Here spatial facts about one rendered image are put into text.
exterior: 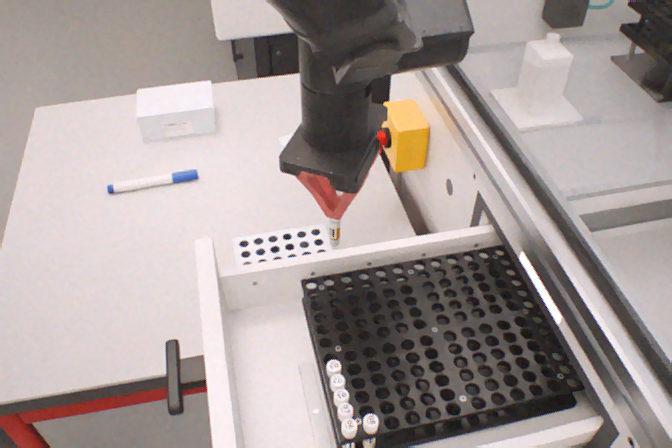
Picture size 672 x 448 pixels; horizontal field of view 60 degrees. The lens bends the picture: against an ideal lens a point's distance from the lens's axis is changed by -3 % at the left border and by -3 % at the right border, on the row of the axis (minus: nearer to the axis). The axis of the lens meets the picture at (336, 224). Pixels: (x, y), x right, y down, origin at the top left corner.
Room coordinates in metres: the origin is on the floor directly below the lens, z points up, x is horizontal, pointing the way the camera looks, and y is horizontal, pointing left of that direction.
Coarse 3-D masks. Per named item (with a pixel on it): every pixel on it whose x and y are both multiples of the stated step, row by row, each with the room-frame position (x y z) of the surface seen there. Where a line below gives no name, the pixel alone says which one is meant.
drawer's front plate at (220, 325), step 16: (208, 240) 0.42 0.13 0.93; (208, 256) 0.39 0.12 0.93; (208, 272) 0.37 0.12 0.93; (208, 288) 0.35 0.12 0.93; (208, 304) 0.33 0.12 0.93; (224, 304) 0.39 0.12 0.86; (208, 320) 0.32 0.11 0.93; (224, 320) 0.35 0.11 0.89; (208, 336) 0.30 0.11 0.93; (224, 336) 0.31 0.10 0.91; (208, 352) 0.28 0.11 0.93; (224, 352) 0.28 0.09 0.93; (208, 368) 0.27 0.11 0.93; (224, 368) 0.27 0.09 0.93; (208, 384) 0.25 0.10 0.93; (224, 384) 0.25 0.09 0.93; (224, 400) 0.24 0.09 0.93; (224, 416) 0.22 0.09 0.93; (224, 432) 0.21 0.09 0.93; (240, 432) 0.25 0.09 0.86
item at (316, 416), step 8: (304, 368) 0.32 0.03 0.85; (312, 368) 0.32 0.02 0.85; (304, 376) 0.31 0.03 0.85; (312, 376) 0.31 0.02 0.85; (304, 384) 0.30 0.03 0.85; (312, 384) 0.30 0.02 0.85; (304, 392) 0.29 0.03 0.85; (312, 392) 0.29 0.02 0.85; (312, 400) 0.28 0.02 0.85; (320, 400) 0.28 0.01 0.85; (312, 408) 0.27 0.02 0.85; (320, 408) 0.27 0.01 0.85; (312, 416) 0.27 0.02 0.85; (320, 416) 0.27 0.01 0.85; (312, 424) 0.26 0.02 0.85; (320, 424) 0.26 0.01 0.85; (320, 432) 0.25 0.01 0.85; (328, 432) 0.25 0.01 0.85; (320, 440) 0.24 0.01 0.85; (328, 440) 0.24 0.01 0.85
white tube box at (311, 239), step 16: (320, 224) 0.57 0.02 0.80; (240, 240) 0.54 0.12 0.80; (256, 240) 0.54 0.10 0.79; (272, 240) 0.55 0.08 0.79; (288, 240) 0.54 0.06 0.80; (304, 240) 0.54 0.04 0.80; (320, 240) 0.54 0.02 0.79; (240, 256) 0.51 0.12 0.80; (256, 256) 0.51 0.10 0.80; (272, 256) 0.51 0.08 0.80; (288, 256) 0.51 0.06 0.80
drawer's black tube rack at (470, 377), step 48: (336, 288) 0.38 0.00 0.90; (384, 288) 0.38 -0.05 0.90; (432, 288) 0.40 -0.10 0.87; (480, 288) 0.40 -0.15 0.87; (336, 336) 0.32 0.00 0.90; (384, 336) 0.32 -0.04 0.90; (432, 336) 0.32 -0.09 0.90; (480, 336) 0.32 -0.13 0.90; (528, 336) 0.34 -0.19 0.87; (384, 384) 0.27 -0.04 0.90; (432, 384) 0.27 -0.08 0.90; (480, 384) 0.27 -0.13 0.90; (528, 384) 0.27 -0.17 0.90; (336, 432) 0.24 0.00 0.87; (384, 432) 0.22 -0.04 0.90; (432, 432) 0.24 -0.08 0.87
